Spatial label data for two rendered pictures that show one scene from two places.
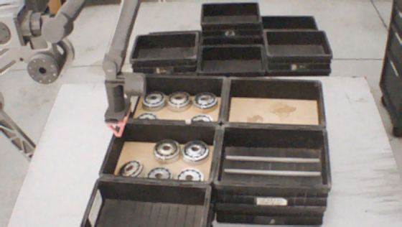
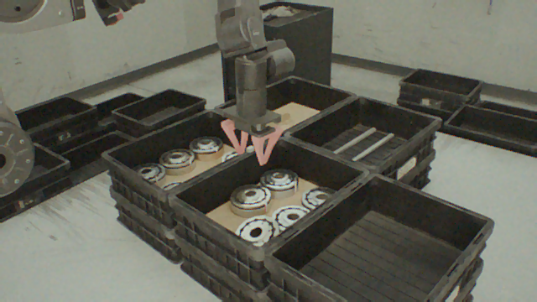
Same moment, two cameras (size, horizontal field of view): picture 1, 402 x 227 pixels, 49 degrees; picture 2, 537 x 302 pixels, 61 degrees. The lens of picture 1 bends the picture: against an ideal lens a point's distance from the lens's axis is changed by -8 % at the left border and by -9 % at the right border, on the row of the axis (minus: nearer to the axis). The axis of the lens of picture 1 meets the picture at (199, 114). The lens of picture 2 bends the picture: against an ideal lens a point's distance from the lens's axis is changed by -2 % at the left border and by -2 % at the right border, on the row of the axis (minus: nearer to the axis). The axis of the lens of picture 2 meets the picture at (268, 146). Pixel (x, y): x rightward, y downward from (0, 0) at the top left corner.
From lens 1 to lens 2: 1.32 m
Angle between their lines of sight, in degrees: 48
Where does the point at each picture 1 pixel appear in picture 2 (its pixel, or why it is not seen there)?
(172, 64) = (39, 185)
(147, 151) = (226, 218)
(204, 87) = (190, 133)
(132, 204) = (309, 268)
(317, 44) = (168, 107)
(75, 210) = not seen: outside the picture
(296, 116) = (299, 117)
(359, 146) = not seen: hidden behind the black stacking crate
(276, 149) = (331, 143)
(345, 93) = not seen: hidden behind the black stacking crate
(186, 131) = (252, 164)
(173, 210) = (353, 237)
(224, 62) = (79, 170)
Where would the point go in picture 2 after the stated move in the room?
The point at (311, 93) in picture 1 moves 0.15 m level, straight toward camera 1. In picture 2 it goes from (288, 94) to (316, 105)
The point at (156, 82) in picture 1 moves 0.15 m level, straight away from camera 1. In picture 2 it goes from (132, 152) to (93, 142)
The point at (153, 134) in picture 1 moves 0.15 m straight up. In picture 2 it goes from (216, 192) to (211, 139)
